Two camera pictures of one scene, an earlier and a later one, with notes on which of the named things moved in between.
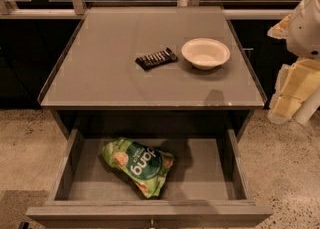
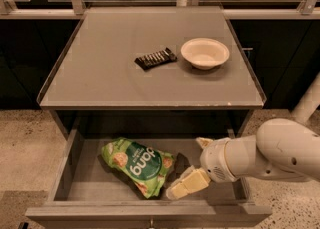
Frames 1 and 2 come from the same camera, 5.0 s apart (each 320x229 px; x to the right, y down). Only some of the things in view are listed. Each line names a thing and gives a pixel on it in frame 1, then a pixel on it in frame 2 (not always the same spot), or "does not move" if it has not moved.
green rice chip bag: (145, 166) does not move
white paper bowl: (205, 53) does not move
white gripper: (305, 33) → (214, 159)
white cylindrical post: (307, 108) does not move
